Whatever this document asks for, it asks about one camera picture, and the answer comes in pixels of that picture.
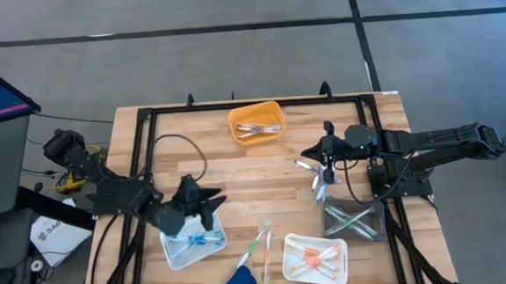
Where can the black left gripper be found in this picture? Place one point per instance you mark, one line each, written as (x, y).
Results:
(188, 201)

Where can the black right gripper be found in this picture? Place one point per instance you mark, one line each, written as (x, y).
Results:
(334, 148)

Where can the green toothbrush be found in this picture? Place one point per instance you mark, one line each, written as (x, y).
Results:
(350, 220)
(359, 228)
(346, 229)
(252, 245)

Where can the white plastic bin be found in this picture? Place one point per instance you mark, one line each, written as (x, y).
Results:
(336, 278)
(176, 259)

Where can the orange plastic bin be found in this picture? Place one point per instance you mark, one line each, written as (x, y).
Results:
(255, 111)

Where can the dark grey mesh bin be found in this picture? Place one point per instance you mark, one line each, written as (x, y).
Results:
(378, 205)

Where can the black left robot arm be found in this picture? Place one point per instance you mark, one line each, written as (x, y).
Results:
(120, 196)

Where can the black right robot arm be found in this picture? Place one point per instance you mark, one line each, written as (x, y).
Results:
(433, 142)

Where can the white printed paper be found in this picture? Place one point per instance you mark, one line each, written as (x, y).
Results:
(58, 237)

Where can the white tape roll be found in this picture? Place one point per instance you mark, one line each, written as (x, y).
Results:
(36, 264)

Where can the black desk frame bar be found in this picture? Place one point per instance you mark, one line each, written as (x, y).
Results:
(55, 211)

